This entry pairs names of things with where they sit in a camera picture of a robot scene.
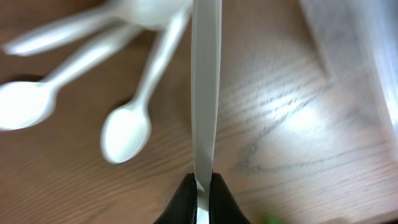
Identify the white perforated plastic basket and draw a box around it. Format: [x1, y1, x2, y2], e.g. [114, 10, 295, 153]
[300, 0, 397, 137]

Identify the white spoon bowl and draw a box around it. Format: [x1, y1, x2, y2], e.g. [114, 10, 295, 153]
[3, 0, 192, 56]

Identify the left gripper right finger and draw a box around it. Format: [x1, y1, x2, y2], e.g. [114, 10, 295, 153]
[209, 172, 250, 224]

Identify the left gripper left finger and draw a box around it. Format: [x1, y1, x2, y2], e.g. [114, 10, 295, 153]
[154, 173, 197, 224]

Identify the white spoon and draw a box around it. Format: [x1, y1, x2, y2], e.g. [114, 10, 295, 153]
[100, 12, 190, 164]
[191, 0, 222, 224]
[1, 25, 142, 131]

